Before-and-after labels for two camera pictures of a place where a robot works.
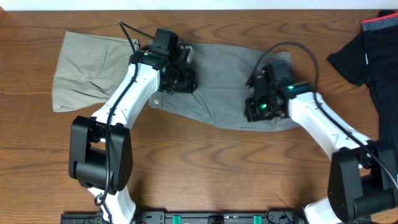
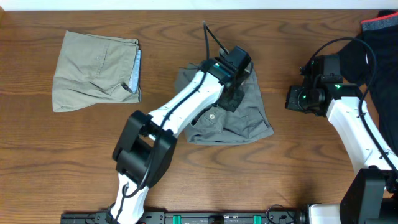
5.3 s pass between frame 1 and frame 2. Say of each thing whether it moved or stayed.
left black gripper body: moved
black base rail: stayed
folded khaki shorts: stayed
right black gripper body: moved
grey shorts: moved
